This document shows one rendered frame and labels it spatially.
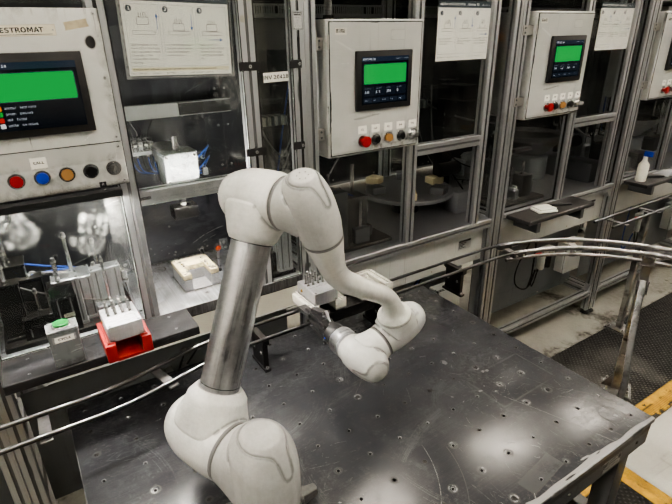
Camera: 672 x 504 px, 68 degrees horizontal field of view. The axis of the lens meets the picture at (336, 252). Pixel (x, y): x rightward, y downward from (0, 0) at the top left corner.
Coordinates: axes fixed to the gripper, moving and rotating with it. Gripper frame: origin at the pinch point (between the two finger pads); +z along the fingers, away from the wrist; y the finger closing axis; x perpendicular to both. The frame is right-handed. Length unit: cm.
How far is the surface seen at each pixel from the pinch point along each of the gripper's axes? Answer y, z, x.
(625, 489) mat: -86, -72, -107
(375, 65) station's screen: 78, 17, -41
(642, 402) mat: -86, -48, -166
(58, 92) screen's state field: 76, 17, 60
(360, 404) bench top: -19.8, -30.6, -1.1
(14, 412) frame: -15, 21, 91
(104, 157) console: 57, 20, 52
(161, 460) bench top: -20, -18, 58
